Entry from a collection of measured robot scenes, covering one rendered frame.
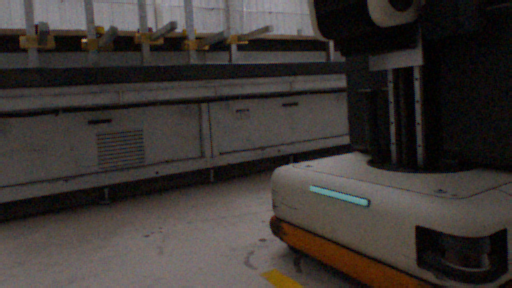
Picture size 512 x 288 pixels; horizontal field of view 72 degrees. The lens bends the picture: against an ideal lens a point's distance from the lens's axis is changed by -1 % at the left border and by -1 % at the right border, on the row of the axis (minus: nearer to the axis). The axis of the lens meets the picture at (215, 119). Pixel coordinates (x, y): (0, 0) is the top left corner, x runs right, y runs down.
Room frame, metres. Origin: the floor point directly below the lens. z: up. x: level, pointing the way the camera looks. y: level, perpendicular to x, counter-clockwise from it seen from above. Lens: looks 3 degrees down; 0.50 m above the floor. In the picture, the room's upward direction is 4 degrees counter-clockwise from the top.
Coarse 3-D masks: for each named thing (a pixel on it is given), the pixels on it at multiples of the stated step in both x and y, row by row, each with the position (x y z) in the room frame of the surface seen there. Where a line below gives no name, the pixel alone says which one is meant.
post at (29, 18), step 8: (24, 0) 1.51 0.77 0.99; (32, 0) 1.52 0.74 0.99; (24, 8) 1.50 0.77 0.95; (32, 8) 1.52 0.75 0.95; (24, 16) 1.50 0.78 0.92; (32, 16) 1.52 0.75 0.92; (32, 24) 1.52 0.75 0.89; (32, 32) 1.51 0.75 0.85; (32, 48) 1.51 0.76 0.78; (32, 56) 1.51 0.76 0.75
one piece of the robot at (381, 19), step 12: (312, 0) 0.94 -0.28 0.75; (372, 0) 0.79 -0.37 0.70; (384, 0) 0.78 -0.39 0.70; (396, 0) 0.80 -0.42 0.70; (408, 0) 0.82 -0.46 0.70; (420, 0) 0.84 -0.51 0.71; (312, 12) 0.95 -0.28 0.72; (372, 12) 0.79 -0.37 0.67; (384, 12) 0.78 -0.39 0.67; (396, 12) 0.80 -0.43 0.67; (408, 12) 0.82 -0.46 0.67; (312, 24) 0.96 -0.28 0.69; (384, 24) 0.80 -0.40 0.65; (396, 24) 0.82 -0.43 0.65; (324, 36) 0.96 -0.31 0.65
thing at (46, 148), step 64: (0, 64) 1.64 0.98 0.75; (64, 64) 1.77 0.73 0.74; (128, 64) 1.92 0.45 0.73; (0, 128) 1.66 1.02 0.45; (64, 128) 1.79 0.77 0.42; (128, 128) 1.94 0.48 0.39; (192, 128) 2.11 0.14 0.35; (256, 128) 2.32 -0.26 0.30; (320, 128) 2.57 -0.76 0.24; (0, 192) 1.62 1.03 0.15; (64, 192) 1.77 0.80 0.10; (128, 192) 1.91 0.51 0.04
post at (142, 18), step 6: (138, 0) 1.74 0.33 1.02; (144, 0) 1.74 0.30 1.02; (138, 6) 1.74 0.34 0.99; (144, 6) 1.74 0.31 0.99; (138, 12) 1.75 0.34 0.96; (144, 12) 1.74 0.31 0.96; (138, 18) 1.76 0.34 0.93; (144, 18) 1.74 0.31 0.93; (144, 24) 1.74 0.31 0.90; (144, 30) 1.74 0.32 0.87; (144, 48) 1.74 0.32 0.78; (144, 54) 1.73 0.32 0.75; (144, 60) 1.73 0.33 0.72
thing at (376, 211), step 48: (288, 192) 1.02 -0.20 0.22; (336, 192) 0.85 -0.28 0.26; (384, 192) 0.76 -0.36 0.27; (432, 192) 0.71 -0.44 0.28; (480, 192) 0.69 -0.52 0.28; (288, 240) 1.03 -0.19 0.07; (336, 240) 0.87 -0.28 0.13; (384, 240) 0.73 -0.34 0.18; (432, 240) 0.69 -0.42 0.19; (480, 240) 0.59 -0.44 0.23
